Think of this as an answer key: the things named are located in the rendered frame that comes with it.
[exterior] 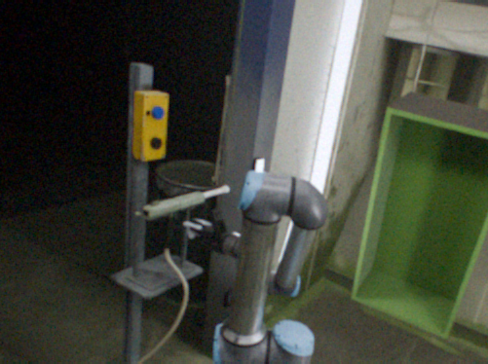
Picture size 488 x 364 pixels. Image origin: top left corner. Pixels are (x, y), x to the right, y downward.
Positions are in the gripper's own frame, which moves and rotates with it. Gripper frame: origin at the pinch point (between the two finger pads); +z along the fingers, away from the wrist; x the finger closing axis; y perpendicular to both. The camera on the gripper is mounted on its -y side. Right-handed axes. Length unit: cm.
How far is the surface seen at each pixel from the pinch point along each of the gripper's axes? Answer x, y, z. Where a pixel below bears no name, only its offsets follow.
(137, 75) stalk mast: -3, -51, 28
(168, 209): -3.2, -3.0, 8.3
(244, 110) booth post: 47, -40, 14
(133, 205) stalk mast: -3.4, 1.8, 27.4
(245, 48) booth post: 46, -67, 17
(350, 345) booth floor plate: 111, 105, -48
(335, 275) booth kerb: 175, 96, -5
